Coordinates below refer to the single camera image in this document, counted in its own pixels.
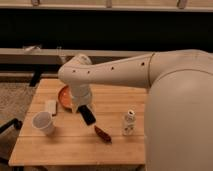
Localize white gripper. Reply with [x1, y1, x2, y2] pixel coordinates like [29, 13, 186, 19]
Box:
[71, 92, 92, 113]

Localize dark red pepper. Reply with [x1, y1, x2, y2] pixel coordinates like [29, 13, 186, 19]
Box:
[94, 126, 112, 143]

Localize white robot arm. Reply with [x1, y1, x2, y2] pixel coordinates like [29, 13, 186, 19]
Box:
[58, 50, 213, 171]

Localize orange ceramic bowl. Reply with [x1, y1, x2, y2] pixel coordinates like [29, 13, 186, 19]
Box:
[58, 86, 72, 110]

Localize black rectangular object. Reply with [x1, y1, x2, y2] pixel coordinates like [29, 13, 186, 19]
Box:
[78, 105, 96, 125]

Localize beige sponge block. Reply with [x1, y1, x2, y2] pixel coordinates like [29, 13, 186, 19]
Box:
[45, 100, 57, 116]

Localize white plastic cup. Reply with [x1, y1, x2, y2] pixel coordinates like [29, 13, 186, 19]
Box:
[32, 111, 55, 135]

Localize small clear bottle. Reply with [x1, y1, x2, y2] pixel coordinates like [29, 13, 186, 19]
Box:
[122, 110, 136, 136]

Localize black chair armrest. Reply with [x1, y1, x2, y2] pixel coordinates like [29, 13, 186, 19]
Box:
[0, 118, 23, 134]

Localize grey horizontal rail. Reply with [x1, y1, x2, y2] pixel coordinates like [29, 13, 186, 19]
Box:
[0, 48, 147, 65]

